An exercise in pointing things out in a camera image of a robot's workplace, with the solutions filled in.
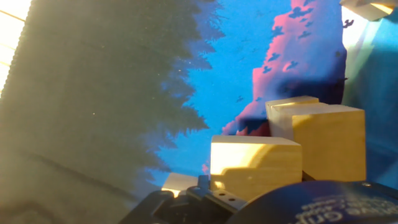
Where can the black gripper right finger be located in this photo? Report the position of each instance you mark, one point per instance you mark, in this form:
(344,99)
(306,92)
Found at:
(384,188)

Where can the medium wooden cube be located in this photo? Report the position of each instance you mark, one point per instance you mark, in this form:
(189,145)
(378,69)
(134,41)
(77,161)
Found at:
(367,7)

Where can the printed landscape desk mat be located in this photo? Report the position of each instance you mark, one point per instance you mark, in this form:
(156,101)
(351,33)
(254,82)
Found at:
(93,93)

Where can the white ribbed sheet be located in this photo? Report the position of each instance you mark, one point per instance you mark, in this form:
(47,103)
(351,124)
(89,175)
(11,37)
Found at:
(9,31)

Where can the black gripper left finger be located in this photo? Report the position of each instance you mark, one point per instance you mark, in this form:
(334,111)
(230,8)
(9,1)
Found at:
(199,207)

